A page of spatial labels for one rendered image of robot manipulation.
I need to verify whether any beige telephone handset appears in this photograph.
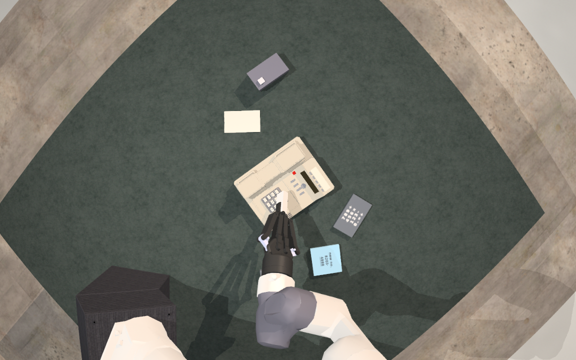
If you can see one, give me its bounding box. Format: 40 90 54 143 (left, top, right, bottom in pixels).
237 144 305 199

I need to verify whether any pale blue sticky note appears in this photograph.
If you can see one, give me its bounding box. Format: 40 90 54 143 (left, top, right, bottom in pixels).
310 244 342 276

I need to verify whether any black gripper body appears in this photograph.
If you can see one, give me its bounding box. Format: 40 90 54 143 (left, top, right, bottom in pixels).
261 238 293 278

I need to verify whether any cream paper sheet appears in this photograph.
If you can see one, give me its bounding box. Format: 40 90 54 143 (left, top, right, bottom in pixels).
224 110 260 133

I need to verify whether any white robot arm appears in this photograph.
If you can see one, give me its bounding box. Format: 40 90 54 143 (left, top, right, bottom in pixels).
100 273 387 360

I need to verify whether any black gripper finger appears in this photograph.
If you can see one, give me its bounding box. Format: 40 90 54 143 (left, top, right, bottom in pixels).
256 190 286 251
281 192 300 257

